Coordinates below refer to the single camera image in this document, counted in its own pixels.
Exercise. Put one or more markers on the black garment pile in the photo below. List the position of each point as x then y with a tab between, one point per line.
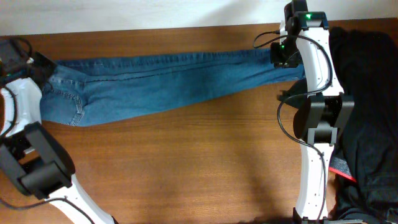
365	65

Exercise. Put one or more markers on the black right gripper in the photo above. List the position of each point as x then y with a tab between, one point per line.
277	61

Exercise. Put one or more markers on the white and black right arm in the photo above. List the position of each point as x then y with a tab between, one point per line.
304	40

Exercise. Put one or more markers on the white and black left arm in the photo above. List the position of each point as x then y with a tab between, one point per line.
31	158

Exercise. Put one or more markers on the blue denim jeans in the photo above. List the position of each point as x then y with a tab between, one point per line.
95	91

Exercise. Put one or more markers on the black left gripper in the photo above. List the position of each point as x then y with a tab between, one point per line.
43	65

